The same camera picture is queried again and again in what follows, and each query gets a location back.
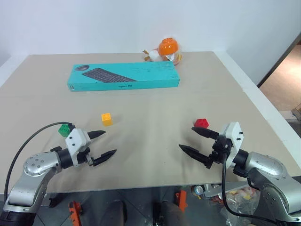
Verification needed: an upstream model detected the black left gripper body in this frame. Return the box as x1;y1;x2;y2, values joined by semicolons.
77;147;95;167

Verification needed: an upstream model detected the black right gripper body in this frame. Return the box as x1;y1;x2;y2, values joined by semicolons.
210;133;233;166

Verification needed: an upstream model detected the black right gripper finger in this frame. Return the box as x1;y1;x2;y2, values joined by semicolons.
179;144;214;170
191;127;220;140

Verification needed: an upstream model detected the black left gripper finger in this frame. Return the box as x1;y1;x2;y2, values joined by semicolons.
90;149;118;168
87;130;106;140

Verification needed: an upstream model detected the red toy block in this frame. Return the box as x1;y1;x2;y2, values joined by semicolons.
194;118;210;129

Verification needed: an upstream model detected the yellow toy block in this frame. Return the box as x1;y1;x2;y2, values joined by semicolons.
101;113;113;127

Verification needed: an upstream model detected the green toy block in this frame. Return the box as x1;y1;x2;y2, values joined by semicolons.
58;124;71;137

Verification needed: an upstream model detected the metal can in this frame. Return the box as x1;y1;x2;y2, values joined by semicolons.
192;185;204;199

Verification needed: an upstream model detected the orange clamp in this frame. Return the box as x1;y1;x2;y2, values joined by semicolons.
174;190;189;212
67;200;83;226

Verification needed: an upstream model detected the crumpled bag of colourful toys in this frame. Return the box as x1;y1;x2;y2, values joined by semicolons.
210;185;262;226

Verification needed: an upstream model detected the teal keyboard box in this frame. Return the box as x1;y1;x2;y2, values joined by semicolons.
67;61;181;93

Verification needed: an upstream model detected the cardboard box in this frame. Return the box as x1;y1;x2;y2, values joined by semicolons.
291;103;301;119

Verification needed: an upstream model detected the clear plastic bag of toys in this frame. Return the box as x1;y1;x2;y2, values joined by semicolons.
142;46;184;67

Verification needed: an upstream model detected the orange plastic bowl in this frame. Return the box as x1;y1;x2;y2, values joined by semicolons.
158;37;178;56

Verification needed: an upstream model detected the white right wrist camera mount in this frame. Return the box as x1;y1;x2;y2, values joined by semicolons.
222;121;243;168

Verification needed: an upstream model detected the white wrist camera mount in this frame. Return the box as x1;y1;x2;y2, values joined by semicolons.
222;121;243;168
65;128;92;168

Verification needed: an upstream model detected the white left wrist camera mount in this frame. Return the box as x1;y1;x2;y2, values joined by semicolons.
65;128;92;168

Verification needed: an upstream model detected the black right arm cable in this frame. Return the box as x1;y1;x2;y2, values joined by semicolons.
221;150;283;224

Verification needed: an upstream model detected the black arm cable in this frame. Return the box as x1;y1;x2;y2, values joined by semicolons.
221;150;283;224
3;121;73;203

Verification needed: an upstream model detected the grey metal bracket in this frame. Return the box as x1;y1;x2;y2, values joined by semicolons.
203;183;224;199

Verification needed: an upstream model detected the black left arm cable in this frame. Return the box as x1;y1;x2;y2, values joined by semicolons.
3;121;73;203

